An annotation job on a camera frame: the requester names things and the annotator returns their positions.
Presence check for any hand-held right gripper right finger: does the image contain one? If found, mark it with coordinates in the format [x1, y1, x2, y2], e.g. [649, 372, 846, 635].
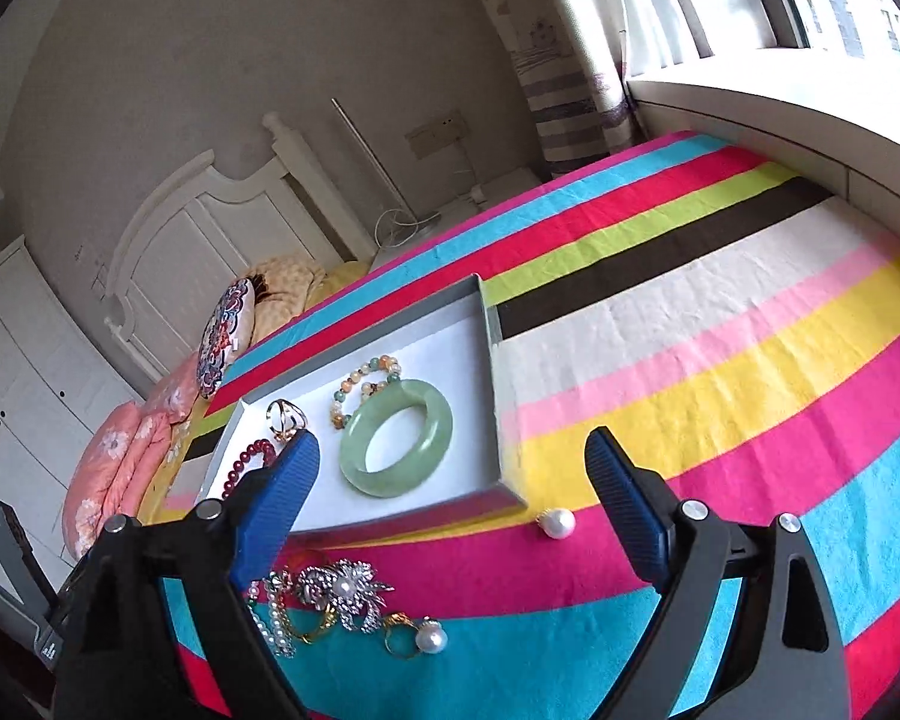
[583, 426, 850, 720]

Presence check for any small pink floral pillow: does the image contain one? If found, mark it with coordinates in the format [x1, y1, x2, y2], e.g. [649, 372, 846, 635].
[146, 356, 203, 421]

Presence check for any colourful striped bed cover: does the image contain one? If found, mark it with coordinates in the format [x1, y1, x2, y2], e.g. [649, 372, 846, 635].
[139, 131, 900, 720]

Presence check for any white wooden headboard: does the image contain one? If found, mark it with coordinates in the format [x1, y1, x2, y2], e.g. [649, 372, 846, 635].
[105, 111, 376, 391]

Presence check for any silver flower brooch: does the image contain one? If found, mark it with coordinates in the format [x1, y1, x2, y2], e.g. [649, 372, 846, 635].
[292, 559, 398, 631]

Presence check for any dark red bead bracelet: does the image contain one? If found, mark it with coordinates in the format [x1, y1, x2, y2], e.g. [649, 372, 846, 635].
[221, 439, 278, 500]

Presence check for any pink floral quilt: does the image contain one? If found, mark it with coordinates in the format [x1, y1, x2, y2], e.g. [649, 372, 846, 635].
[64, 401, 173, 560]

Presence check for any white wardrobe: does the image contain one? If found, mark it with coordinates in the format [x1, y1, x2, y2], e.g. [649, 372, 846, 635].
[0, 236, 140, 563]

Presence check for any wall socket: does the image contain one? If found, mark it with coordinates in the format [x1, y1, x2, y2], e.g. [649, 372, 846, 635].
[405, 111, 472, 160]

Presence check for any multicolour beaded bracelet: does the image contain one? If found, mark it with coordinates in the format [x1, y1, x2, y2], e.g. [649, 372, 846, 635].
[328, 355, 404, 430]

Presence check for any grey cardboard jewelry box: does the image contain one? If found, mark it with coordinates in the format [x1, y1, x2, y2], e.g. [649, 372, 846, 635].
[195, 272, 530, 537]

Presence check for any patterned floral cushion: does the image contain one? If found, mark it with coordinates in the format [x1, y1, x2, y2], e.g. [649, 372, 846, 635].
[197, 277, 257, 400]

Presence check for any gold bracelet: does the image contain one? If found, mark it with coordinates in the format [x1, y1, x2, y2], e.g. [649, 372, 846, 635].
[281, 600, 342, 644]

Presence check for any white cable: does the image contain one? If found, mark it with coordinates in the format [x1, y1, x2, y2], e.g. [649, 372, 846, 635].
[456, 136, 488, 203]

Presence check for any sheer white curtain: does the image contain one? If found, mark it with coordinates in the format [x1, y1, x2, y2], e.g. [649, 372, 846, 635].
[607, 0, 788, 83]

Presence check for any green jade bangle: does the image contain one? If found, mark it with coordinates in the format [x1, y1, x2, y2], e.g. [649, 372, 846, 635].
[339, 379, 455, 497]

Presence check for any beige quilt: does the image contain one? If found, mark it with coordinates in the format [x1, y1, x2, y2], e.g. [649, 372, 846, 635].
[251, 255, 361, 346]

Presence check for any patterned striped curtain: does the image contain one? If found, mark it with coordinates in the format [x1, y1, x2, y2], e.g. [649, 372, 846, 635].
[495, 0, 646, 181]

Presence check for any white window sill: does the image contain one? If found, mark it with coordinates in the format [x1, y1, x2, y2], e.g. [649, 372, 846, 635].
[626, 45, 900, 293]

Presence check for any white pearl necklace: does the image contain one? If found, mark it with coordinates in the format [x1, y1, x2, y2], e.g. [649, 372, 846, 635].
[247, 574, 301, 657]

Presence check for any silver and gold ring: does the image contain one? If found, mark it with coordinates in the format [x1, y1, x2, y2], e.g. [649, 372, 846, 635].
[265, 399, 308, 442]

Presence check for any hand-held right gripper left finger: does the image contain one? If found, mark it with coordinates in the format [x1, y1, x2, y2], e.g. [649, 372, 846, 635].
[51, 431, 321, 720]

